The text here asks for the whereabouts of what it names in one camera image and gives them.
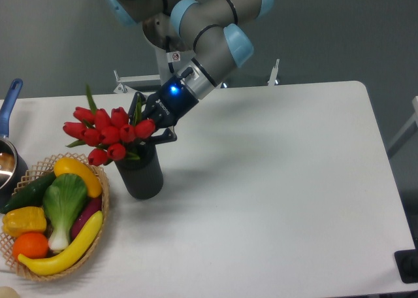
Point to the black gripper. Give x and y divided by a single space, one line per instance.
165 107

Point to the red tulip bouquet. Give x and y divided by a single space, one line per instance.
110 134

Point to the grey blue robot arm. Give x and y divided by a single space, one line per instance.
211 29

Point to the dark grey ribbed vase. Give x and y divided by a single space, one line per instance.
143 178

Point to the purple eggplant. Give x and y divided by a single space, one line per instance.
92 207

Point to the woven wicker basket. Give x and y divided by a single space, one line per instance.
41 168

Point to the green bok choy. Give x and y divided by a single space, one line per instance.
63 200

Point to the dark green cucumber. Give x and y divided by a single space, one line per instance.
30 195

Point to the yellow bell pepper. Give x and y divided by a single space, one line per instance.
24 220

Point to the orange fruit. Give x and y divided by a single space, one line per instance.
32 245

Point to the yellow banana lower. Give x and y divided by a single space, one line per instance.
69 256

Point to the black device table edge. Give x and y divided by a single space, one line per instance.
406 261

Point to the blue handled saucepan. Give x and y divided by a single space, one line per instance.
13 166

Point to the white frame right edge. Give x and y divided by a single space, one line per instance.
405 133

